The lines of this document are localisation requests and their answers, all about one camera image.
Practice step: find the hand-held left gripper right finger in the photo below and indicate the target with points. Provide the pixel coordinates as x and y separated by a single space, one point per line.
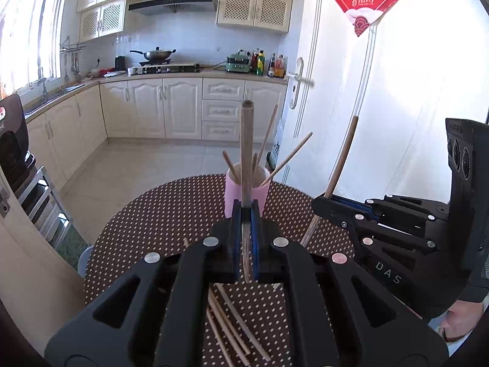
256 221

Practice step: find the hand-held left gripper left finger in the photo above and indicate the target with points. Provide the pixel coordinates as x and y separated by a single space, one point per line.
237 221

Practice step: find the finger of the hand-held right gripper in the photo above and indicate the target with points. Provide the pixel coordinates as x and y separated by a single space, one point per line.
355 205
344 218

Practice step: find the pink cup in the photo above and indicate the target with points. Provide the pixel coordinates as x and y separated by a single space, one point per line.
258 198

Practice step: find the wooden chopstick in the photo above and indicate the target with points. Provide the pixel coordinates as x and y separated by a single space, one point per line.
247 141
290 155
267 133
254 162
229 164
340 160

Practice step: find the bunch of wooden chopsticks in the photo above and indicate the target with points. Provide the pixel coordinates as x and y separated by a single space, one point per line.
237 313

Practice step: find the person's right hand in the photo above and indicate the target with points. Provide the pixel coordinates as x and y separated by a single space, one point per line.
462 321

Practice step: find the white printed bag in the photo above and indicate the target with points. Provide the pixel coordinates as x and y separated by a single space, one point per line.
278 149

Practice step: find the brown polka dot tablecloth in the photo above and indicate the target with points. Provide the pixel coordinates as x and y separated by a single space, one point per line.
152 218

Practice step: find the white door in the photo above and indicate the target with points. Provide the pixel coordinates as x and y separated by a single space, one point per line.
401 84

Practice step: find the cream lower cabinets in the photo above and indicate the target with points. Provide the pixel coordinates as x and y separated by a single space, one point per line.
145 107

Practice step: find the orange oil bottle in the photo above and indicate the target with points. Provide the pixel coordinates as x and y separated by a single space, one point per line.
280 68

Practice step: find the green countertop appliance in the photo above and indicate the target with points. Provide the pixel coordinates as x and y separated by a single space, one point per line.
238 65

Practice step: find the dark sauce bottle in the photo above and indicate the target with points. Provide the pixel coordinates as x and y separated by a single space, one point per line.
271 65

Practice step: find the light blue plastic stool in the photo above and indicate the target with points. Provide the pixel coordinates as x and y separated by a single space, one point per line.
84 262

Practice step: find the green bottle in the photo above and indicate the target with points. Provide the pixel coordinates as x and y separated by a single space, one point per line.
260 64

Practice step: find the gas stove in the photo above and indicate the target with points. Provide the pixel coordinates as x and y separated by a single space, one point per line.
172 68

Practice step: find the small white pot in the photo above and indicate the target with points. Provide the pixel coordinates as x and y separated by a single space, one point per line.
133 71

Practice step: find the wok with lid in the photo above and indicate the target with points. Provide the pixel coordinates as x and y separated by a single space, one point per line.
156 55

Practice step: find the metal rack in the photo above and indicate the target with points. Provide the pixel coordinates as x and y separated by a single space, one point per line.
42 202

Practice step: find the black kettle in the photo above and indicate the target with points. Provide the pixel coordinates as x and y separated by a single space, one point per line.
120 63

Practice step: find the red item on counter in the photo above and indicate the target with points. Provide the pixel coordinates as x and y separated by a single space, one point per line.
107 71

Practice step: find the cream lattice door cabinet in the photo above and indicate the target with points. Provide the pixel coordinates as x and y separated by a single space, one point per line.
101 21
254 9

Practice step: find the range hood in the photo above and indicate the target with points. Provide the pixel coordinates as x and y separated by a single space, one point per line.
172 4

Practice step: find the metal door latch plate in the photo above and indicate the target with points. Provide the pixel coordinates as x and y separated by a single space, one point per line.
4 202

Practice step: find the black kitchen appliance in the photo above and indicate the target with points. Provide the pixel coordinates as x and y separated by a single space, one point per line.
13 141

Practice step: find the sink faucet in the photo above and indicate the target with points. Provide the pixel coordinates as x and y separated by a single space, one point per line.
42 84

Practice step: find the kitchen window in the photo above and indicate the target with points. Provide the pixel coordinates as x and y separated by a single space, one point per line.
34 26

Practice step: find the wall utensil rack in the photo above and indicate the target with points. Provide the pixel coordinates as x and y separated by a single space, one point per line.
72 47

